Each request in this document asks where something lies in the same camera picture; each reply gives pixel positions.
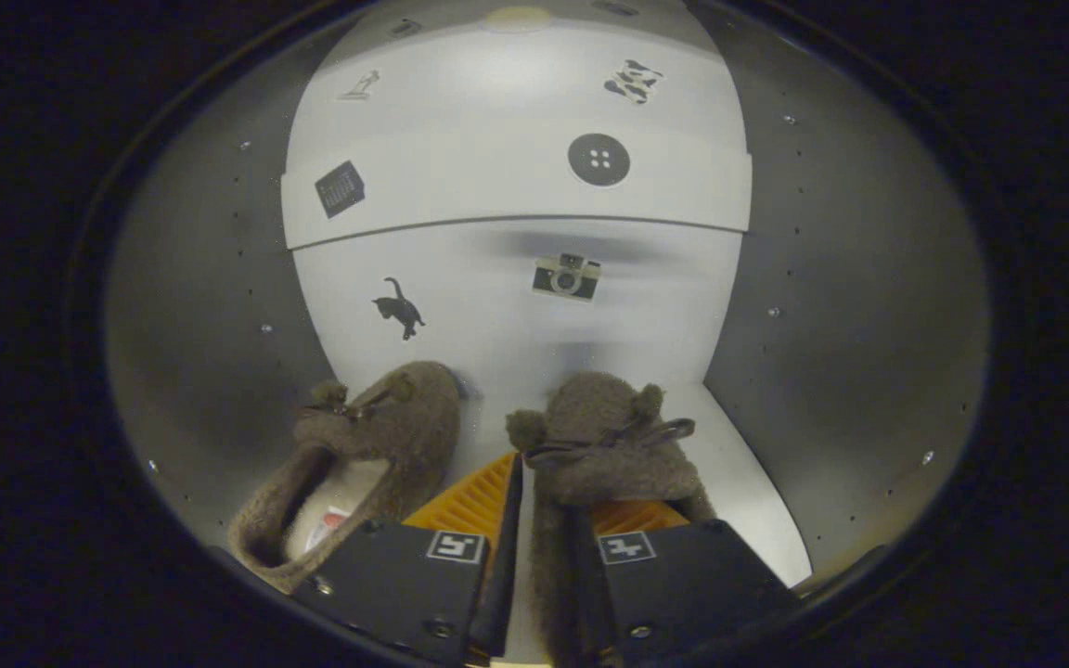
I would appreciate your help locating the grey shoe cabinet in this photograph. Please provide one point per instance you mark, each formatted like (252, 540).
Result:
(822, 278)

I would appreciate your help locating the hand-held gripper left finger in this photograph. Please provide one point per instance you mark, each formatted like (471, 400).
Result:
(405, 584)

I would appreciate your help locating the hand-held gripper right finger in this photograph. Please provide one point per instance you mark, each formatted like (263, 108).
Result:
(683, 584)

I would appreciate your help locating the brown fuzzy slipper shoe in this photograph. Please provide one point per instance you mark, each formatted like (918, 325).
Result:
(599, 436)
(405, 427)

